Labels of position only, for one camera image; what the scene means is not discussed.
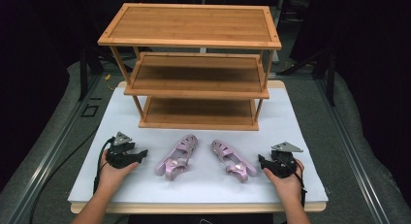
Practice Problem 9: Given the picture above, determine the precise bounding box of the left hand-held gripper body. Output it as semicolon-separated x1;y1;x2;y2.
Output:
106;131;138;170

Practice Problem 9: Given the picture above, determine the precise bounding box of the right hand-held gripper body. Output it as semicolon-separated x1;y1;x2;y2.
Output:
270;141;304;179

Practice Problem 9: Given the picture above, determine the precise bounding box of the pink child sandal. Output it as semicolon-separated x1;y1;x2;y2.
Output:
154;134;199;181
210;139;258;184

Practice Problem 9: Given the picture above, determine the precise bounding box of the wooden three-tier shoe rack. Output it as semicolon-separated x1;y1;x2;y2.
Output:
97;3;282;132

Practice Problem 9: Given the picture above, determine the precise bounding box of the person's right hand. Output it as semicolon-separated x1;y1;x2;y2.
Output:
263;158;305;203

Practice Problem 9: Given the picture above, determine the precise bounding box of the person's left hand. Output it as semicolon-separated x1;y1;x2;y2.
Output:
97;148;141;190

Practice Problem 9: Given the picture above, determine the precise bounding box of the white table mat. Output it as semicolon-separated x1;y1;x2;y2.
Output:
67;85;330;205

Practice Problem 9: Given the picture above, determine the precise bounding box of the black device at table edge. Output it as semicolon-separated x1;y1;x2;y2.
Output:
127;212;274;224

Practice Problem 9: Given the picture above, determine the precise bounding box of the black metal stand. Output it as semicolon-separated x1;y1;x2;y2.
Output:
79;44;90;102
325;44;337;106

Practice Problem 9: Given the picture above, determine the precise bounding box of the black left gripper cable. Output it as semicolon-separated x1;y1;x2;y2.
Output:
92;136;116;195

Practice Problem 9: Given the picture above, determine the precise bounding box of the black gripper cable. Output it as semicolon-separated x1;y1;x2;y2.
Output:
92;136;116;195
284;157;308;208

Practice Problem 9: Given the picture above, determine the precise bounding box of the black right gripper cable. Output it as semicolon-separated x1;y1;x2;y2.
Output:
284;157;308;208

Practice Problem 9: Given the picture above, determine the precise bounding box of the black floor cable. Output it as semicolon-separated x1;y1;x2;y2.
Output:
28;128;100;224

